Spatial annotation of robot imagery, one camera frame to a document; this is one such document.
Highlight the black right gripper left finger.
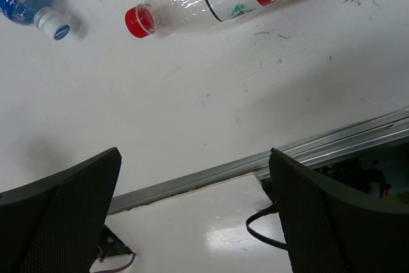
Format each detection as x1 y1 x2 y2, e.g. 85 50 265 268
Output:
1 148 121 272

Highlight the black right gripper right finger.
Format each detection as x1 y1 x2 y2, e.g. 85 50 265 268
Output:
269 149 408 272

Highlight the blue label plastic bottle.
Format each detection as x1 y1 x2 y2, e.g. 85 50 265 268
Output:
1 0 70 41

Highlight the black cable at base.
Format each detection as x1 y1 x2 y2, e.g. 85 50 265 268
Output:
245 205 288 251

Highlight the aluminium table rail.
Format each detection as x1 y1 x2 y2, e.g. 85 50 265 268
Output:
108 107 408 215

